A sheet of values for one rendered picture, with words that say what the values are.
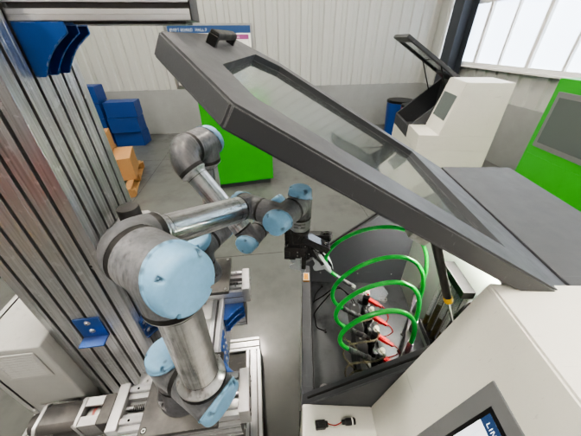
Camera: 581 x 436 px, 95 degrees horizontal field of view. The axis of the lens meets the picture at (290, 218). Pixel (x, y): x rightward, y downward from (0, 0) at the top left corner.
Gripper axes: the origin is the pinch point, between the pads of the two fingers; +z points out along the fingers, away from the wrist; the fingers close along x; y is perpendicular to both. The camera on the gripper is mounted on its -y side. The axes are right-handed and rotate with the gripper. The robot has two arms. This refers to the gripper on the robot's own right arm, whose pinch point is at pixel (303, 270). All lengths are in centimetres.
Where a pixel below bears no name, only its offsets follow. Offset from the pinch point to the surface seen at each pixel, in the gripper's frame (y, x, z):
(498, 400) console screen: -32, 52, -22
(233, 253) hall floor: 74, -148, 121
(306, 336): -1.8, 10.2, 27.0
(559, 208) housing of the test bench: -80, -1, -29
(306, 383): -1.6, 27.9, 27.2
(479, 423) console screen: -31, 53, -15
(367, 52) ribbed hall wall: -152, -676, -56
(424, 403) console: -28, 45, -2
